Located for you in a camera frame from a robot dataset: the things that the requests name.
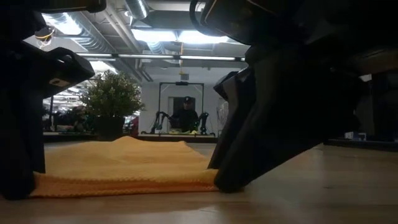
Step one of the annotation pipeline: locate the person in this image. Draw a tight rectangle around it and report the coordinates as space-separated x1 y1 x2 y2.
170 95 200 134

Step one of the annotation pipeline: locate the black background gantry frame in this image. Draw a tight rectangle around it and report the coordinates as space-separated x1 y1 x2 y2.
158 81 205 134

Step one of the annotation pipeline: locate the small white box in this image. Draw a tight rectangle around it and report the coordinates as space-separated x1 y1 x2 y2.
343 131 368 141

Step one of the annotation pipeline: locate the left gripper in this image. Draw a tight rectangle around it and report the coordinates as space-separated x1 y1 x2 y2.
0 41 96 201

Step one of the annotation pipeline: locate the orange microfiber towel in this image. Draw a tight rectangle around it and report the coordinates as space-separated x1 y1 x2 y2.
29 136 219 198

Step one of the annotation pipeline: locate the black ceiling cable reel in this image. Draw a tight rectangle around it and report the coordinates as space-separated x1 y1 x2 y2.
34 26 56 43

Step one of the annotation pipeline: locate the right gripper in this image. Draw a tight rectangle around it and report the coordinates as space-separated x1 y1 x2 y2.
198 0 343 104

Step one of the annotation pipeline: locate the small potted green plant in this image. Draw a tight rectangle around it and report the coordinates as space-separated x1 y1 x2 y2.
79 70 146 141

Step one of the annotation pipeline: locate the silver ventilation duct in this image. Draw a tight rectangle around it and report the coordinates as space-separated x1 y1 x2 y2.
124 0 150 20

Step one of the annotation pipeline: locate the long ceiling light strip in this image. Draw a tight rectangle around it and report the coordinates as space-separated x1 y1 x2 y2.
76 52 246 62

